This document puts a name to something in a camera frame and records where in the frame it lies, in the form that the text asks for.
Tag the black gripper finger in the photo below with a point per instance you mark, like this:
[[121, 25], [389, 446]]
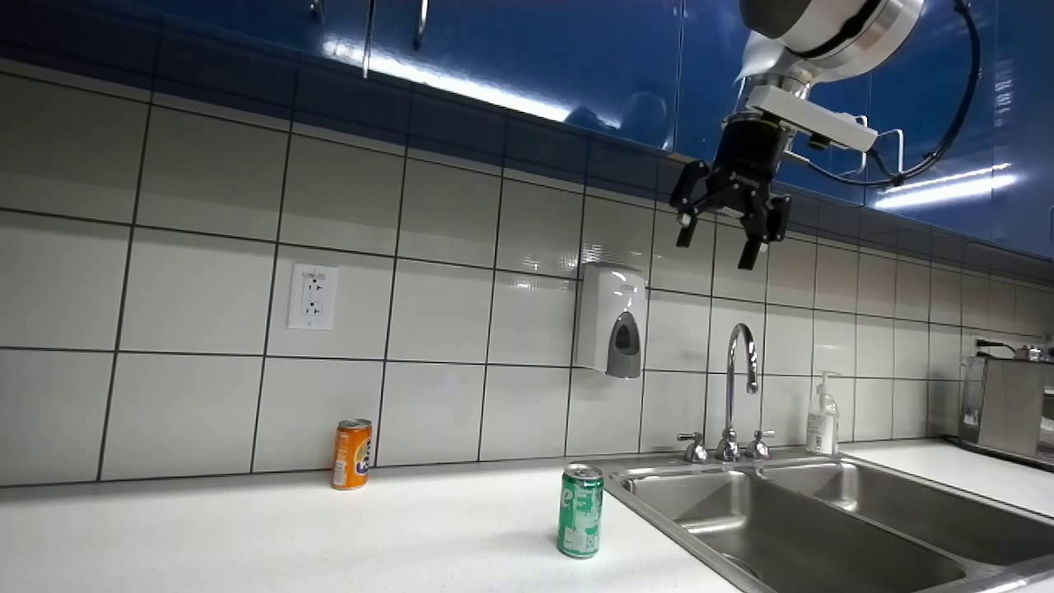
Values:
[[766, 225], [690, 199]]

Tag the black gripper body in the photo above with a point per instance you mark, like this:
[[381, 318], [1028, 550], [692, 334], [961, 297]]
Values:
[[749, 159]]

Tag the green soda can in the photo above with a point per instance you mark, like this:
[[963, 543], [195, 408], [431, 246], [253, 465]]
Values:
[[582, 514]]

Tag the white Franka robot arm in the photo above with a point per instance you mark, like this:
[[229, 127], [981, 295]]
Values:
[[824, 28]]

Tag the stainless steel double sink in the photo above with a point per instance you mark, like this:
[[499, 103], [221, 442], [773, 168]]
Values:
[[835, 527]]

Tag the orange soda can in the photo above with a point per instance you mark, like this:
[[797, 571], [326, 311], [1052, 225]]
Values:
[[352, 456]]

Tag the chrome gooseneck faucet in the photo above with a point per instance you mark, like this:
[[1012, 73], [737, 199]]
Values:
[[732, 382]]

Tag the blue upper cabinets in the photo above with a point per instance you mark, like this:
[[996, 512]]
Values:
[[572, 53]]

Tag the clear soap pump bottle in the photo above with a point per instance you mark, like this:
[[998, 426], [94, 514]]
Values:
[[823, 422]]

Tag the stainless steel countertop appliance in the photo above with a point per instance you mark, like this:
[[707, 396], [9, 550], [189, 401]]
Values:
[[1008, 407]]

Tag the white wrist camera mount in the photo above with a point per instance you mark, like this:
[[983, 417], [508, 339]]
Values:
[[817, 121]]

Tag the white wall soap dispenser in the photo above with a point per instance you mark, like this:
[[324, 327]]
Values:
[[609, 318]]

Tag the white wall power outlet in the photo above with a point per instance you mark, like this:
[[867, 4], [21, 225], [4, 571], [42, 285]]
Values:
[[313, 297]]

